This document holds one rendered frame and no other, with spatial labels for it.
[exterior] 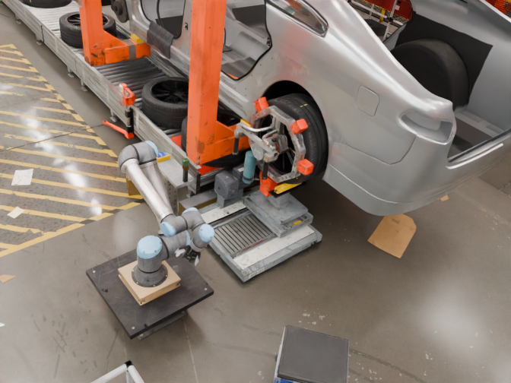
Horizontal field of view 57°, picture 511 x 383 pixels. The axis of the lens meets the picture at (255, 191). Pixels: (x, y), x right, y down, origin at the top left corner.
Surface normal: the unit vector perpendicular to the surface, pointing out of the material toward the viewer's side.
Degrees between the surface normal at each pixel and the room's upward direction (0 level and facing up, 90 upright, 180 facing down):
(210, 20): 90
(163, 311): 0
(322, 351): 0
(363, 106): 90
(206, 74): 90
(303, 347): 0
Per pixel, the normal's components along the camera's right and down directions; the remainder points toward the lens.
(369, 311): 0.12, -0.77
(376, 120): -0.77, 0.32
